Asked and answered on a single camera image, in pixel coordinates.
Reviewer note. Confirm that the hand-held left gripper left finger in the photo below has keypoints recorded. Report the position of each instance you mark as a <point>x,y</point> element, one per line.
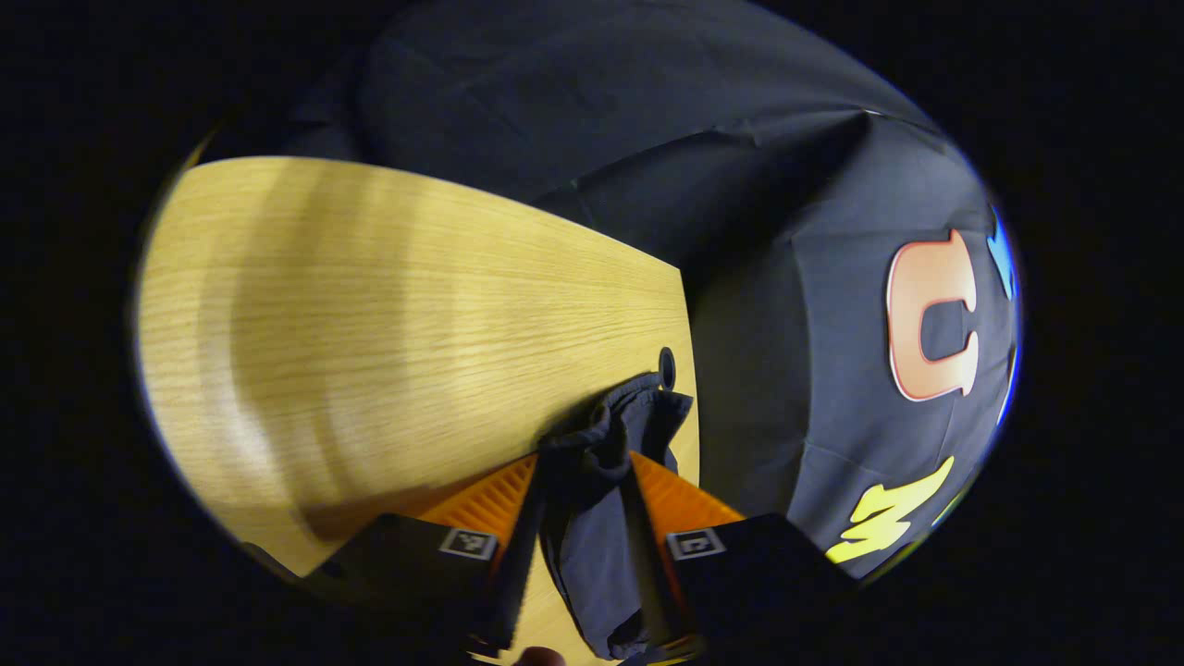
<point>518,555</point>

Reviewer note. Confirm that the dark grey jeans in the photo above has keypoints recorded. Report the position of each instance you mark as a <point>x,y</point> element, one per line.
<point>592,555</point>

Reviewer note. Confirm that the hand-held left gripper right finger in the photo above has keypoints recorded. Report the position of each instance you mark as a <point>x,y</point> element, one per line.
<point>731,573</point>

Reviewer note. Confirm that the black backdrop cloth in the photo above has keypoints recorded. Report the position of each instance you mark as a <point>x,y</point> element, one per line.
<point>786,370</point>

